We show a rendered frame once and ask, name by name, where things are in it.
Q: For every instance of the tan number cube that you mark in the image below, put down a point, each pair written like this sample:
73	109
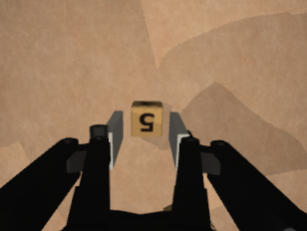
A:
146	119

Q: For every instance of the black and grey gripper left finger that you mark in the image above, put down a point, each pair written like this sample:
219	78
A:
29	199

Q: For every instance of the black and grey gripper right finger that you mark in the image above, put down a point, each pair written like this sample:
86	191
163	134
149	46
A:
253	202

